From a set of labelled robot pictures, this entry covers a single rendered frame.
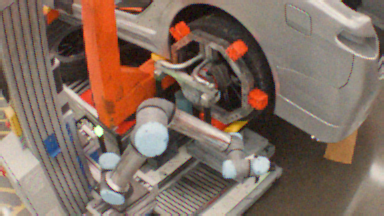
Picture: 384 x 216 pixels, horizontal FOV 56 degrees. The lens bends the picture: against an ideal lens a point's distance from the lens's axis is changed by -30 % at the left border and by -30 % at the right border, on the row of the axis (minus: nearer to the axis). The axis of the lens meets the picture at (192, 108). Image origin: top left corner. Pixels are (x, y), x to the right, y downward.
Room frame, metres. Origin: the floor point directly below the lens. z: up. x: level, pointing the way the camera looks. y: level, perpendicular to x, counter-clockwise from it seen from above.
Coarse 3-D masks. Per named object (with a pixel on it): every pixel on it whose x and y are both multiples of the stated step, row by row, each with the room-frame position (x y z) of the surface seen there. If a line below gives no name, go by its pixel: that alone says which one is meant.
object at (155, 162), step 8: (168, 128) 2.31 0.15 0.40; (176, 136) 2.32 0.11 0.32; (184, 136) 2.54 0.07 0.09; (168, 144) 2.25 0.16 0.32; (176, 144) 2.39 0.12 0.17; (168, 152) 2.24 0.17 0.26; (176, 152) 2.40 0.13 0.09; (152, 160) 2.28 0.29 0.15; (160, 160) 2.19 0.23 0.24; (168, 160) 2.33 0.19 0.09; (152, 168) 2.26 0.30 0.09
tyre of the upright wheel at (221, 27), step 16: (208, 16) 2.40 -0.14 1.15; (224, 16) 2.35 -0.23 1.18; (208, 32) 2.28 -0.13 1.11; (224, 32) 2.20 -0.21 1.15; (240, 32) 2.20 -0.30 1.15; (256, 48) 2.13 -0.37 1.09; (256, 64) 2.06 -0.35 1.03; (256, 80) 2.05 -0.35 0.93; (272, 80) 2.09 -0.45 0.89; (272, 96) 2.09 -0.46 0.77; (256, 112) 2.05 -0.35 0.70
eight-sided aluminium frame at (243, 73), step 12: (192, 36) 2.25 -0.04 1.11; (204, 36) 2.24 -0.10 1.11; (180, 48) 2.38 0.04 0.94; (216, 48) 2.13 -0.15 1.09; (180, 60) 2.40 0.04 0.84; (228, 60) 2.08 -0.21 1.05; (240, 60) 2.09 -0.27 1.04; (240, 72) 2.03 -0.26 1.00; (180, 84) 2.35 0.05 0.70; (252, 84) 2.03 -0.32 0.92; (216, 108) 2.21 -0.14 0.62; (240, 108) 2.09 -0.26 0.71; (252, 108) 2.03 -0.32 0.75; (228, 120) 2.10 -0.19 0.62
